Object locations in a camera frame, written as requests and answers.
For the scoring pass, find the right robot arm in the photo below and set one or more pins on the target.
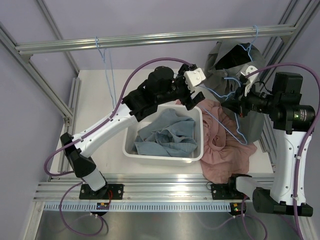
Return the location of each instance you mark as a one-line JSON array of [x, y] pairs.
[[291, 122]]

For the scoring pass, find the blue denim skirt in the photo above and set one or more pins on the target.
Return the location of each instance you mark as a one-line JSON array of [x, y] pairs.
[[169, 135]]

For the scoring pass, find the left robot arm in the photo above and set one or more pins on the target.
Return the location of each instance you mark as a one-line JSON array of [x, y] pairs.
[[160, 87]]

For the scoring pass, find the pink ruffled skirt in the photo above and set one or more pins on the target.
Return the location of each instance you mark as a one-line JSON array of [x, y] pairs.
[[222, 154]]

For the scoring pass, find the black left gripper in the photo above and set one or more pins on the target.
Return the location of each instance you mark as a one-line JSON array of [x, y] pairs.
[[180, 77]]

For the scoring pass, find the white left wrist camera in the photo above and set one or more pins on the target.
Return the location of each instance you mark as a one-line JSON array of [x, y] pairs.
[[194, 78]]

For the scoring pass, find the white plastic basket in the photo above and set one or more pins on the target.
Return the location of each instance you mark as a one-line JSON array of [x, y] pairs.
[[198, 135]]

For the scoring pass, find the grey pleated skirt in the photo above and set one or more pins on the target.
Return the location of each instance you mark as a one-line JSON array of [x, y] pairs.
[[222, 66]]

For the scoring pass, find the aluminium hanging rail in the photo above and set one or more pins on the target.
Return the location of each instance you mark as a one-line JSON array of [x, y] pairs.
[[279, 30]]

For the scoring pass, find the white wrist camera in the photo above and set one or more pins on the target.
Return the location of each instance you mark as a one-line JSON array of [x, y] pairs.
[[194, 78], [249, 79]]

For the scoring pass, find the blue wire hanger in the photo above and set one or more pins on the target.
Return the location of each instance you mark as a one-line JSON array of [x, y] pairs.
[[238, 136], [108, 70], [249, 47]]

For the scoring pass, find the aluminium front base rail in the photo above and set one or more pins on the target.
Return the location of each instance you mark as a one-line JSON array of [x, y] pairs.
[[137, 187]]

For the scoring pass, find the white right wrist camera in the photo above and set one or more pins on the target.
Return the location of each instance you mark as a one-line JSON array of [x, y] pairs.
[[249, 79]]

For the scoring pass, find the white slotted cable duct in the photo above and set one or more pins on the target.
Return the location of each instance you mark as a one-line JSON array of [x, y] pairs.
[[150, 207]]

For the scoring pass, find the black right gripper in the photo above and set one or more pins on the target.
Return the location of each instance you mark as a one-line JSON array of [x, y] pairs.
[[239, 103]]

